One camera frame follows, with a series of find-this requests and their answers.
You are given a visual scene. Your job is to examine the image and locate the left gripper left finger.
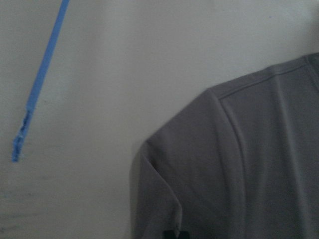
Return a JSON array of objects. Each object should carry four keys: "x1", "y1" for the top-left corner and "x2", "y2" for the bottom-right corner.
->
[{"x1": 162, "y1": 230, "x2": 177, "y2": 239}]

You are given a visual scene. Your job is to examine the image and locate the dark brown t-shirt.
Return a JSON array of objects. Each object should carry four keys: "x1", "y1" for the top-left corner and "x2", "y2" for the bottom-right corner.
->
[{"x1": 134, "y1": 53, "x2": 319, "y2": 239}]

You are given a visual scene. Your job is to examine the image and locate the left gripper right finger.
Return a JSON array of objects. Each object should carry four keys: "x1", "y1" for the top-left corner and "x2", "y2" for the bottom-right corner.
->
[{"x1": 178, "y1": 231, "x2": 190, "y2": 239}]

